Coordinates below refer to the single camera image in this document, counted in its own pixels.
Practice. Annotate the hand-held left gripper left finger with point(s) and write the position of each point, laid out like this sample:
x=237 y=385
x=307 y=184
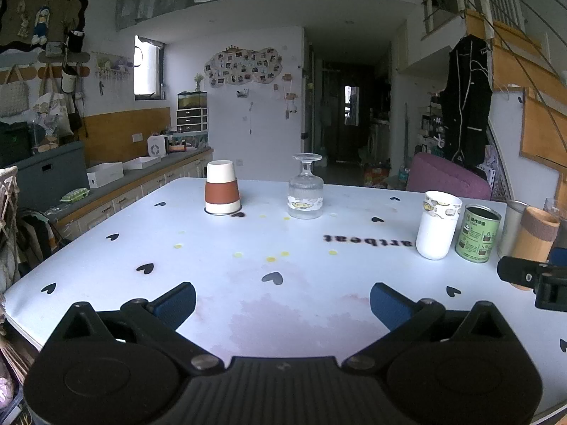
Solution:
x=175 y=303

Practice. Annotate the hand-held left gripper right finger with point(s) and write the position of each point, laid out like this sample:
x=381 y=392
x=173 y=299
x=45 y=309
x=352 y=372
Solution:
x=390 y=305

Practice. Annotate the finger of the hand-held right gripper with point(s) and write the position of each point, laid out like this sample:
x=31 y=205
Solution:
x=559 y=256
x=516 y=271

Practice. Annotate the white and brown cup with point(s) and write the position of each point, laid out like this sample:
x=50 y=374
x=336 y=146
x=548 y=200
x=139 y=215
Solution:
x=221 y=188

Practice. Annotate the clear glass goblet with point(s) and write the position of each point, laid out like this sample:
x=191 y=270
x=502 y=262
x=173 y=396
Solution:
x=305 y=195

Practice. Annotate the bamboo cup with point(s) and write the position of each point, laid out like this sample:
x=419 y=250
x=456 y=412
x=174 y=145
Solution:
x=534 y=239

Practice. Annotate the steel cup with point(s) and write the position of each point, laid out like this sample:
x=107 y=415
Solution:
x=511 y=225

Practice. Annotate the white cup with sticker band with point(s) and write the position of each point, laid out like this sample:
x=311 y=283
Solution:
x=436 y=230

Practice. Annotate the clear drinking glass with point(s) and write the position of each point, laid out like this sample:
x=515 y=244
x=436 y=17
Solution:
x=557 y=210

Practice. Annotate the green tin can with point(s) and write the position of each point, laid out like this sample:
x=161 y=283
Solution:
x=477 y=237

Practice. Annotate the white heart print tablecloth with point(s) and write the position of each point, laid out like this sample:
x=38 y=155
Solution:
x=283 y=252

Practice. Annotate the purple upholstered chair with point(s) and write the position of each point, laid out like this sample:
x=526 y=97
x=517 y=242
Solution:
x=443 y=177

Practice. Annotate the white cabinet with grey counter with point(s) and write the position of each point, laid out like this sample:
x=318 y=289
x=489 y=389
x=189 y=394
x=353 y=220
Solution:
x=133 y=186

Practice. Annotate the colourful carton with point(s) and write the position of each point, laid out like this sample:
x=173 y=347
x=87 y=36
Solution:
x=377 y=176

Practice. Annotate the flat white box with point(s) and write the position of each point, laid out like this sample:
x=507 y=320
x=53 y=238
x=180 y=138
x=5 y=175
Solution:
x=141 y=163

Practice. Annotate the white cardboard box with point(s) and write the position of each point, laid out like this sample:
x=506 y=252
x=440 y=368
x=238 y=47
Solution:
x=104 y=175

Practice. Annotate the green wipes packet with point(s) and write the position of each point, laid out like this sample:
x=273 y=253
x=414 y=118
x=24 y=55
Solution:
x=75 y=195

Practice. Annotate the small white appliance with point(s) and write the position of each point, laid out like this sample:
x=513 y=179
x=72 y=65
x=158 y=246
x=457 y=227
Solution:
x=157 y=146

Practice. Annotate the wooden staircase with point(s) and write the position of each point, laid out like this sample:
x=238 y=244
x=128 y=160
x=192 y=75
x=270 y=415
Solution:
x=536 y=97

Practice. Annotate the black hanging coat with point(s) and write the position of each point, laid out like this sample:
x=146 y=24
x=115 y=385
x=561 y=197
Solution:
x=465 y=106

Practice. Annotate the grey storage box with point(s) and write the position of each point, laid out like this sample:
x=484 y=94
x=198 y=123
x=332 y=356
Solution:
x=48 y=177

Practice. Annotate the small plastic drawer unit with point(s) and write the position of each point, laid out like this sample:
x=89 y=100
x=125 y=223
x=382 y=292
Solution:
x=192 y=120

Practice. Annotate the wicker chair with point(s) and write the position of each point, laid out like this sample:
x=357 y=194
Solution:
x=8 y=221

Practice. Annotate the glass fish tank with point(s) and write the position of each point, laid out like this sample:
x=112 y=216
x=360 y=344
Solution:
x=192 y=100

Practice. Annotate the black crate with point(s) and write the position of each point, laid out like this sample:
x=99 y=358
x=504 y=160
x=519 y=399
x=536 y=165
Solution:
x=13 y=144

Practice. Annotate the printed canvas tote bag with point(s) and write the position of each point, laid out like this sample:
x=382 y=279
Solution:
x=53 y=110

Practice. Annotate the window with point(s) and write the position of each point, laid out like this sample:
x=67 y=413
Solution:
x=147 y=68

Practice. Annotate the white hanging pouch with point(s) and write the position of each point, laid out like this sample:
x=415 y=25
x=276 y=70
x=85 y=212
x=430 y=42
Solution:
x=68 y=80

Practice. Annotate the woven tote bag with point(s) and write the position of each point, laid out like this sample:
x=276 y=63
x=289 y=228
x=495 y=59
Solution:
x=13 y=97

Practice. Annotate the photo collage wall board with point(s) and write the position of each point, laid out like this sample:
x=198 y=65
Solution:
x=242 y=67

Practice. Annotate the wall board with doll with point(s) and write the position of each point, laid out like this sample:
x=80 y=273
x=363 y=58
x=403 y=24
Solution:
x=40 y=17

